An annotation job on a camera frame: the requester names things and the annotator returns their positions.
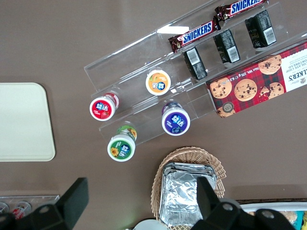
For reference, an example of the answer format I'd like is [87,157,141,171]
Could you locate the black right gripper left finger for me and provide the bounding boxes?
[0,176,90,230]

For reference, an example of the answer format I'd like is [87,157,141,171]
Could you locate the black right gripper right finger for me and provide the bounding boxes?
[190,176,297,230]

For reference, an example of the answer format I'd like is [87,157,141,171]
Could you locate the oval light wicker basket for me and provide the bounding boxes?
[150,146,226,229]

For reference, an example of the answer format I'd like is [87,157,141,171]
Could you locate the white rectangular snack tray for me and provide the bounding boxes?
[239,200,307,230]

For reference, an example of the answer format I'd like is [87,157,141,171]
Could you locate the beige plastic tray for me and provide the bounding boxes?
[0,82,56,162]

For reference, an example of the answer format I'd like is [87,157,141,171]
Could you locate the stack of foil containers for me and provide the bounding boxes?
[158,161,218,228]

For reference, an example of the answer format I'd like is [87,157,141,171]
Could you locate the clear acrylic bottle rack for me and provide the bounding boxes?
[0,194,60,218]

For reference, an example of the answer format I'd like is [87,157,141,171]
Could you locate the green lid gum jar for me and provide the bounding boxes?
[106,125,138,163]

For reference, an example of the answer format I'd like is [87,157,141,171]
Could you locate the purple lid gum jar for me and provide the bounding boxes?
[161,101,191,137]

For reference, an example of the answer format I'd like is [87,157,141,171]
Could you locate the red lid gum jar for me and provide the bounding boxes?
[89,92,120,121]

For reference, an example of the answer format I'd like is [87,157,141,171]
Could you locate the teal snack pack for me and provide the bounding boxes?
[297,210,307,230]

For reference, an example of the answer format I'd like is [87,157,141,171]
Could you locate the red tartan cookie box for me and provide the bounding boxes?
[205,41,307,119]

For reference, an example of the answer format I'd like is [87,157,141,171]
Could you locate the orange lid gum jar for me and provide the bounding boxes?
[145,69,172,96]

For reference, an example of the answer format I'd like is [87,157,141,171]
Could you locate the small black box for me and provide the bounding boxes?
[183,46,208,81]
[213,29,241,64]
[244,10,277,49]

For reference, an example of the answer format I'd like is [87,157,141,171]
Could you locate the clear acrylic stepped stand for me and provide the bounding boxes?
[83,0,307,147]

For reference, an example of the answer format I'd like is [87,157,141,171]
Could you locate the brown Snickers bar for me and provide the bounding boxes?
[213,0,270,23]
[167,16,222,54]

